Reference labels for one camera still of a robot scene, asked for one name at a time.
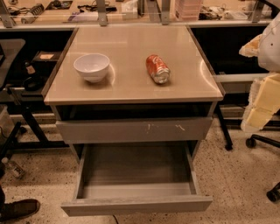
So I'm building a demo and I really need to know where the white bowl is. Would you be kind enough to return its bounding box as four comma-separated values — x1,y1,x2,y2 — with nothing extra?
73,53,110,83

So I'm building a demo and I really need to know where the plastic water bottle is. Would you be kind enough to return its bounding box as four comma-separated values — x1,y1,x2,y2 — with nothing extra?
2,157,25,179

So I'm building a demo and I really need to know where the grey drawer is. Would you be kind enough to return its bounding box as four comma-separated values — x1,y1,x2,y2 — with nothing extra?
61,142,213,216
56,117,213,144

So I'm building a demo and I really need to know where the black desk leg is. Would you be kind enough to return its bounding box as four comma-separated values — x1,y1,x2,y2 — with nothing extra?
215,105,233,151

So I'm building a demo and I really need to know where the pink plastic bin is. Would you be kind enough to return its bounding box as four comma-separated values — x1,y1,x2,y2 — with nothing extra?
175,0,203,21

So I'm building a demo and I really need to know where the orange soda can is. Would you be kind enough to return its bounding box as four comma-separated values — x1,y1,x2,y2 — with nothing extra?
146,54,171,84

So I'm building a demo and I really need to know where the dark shoe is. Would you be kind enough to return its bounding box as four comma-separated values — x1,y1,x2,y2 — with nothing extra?
0,199,40,222

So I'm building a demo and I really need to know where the dark glass bottle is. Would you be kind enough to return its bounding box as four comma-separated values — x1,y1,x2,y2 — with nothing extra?
23,61,44,91

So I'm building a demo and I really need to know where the black office chair base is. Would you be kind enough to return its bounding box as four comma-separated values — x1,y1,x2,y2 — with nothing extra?
246,134,280,203

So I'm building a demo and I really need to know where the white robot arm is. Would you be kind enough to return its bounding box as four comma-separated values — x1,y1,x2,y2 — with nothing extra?
239,13,280,132

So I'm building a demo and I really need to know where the grey top drawer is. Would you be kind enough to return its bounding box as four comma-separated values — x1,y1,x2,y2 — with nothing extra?
56,117,213,144

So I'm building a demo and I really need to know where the grey drawer cabinet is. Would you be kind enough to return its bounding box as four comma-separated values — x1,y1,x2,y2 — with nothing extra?
40,24,227,165

